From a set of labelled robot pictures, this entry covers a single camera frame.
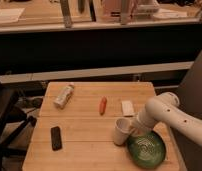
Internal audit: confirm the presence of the white paper sheet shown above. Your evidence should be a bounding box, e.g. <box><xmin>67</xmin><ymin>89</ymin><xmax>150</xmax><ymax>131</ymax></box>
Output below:
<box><xmin>0</xmin><ymin>8</ymin><xmax>24</xmax><ymax>24</ymax></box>

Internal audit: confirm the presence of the green ceramic bowl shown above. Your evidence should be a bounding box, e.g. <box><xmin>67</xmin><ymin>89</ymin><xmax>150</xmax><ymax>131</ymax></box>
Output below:
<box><xmin>126</xmin><ymin>131</ymin><xmax>166</xmax><ymax>169</ymax></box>

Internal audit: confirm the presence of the black office chair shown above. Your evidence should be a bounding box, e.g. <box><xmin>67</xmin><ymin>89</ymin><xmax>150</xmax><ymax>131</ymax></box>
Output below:
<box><xmin>0</xmin><ymin>83</ymin><xmax>37</xmax><ymax>171</ymax></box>

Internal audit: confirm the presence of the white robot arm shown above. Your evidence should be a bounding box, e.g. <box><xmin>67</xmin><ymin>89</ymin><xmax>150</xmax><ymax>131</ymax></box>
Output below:
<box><xmin>130</xmin><ymin>92</ymin><xmax>202</xmax><ymax>147</ymax></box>

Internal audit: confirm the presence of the orange carrot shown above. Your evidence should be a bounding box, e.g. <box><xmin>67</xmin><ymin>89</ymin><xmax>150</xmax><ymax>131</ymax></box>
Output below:
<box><xmin>99</xmin><ymin>97</ymin><xmax>107</xmax><ymax>115</ymax></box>

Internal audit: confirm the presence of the white ceramic cup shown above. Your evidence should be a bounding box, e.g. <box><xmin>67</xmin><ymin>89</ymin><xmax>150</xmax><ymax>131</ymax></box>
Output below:
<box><xmin>112</xmin><ymin>118</ymin><xmax>130</xmax><ymax>146</ymax></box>

